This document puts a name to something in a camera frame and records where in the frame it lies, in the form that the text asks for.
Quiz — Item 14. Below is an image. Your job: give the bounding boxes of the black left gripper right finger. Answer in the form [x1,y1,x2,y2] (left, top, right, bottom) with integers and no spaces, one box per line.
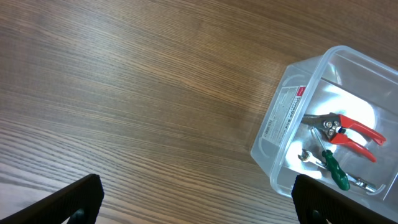
[291,174,394,224]

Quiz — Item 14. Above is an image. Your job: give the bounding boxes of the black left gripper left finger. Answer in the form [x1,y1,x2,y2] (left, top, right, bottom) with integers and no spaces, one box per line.
[1,174,104,224]

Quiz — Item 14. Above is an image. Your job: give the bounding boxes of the green handled screwdriver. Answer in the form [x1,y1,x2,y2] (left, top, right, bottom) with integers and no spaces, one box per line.
[311,128,350,191]

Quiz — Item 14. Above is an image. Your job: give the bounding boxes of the small metal wrench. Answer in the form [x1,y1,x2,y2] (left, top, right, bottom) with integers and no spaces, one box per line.
[298,149,377,194]

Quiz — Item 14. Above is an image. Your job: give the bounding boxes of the red handled cutters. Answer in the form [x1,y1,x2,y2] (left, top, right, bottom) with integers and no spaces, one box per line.
[302,113,386,162]

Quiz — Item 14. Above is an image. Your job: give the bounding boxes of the clear plastic storage container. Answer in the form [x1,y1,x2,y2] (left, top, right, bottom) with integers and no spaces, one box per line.
[251,45,397,220]

